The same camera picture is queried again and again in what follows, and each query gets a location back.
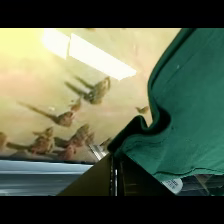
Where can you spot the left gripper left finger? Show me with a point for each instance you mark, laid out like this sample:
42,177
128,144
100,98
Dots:
98,181

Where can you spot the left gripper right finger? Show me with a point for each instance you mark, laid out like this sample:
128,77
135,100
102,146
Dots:
133,181

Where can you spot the silver frame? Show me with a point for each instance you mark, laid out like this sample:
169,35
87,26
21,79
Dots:
36,180

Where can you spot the dark green T-shirt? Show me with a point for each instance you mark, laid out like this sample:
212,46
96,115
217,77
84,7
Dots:
193,100

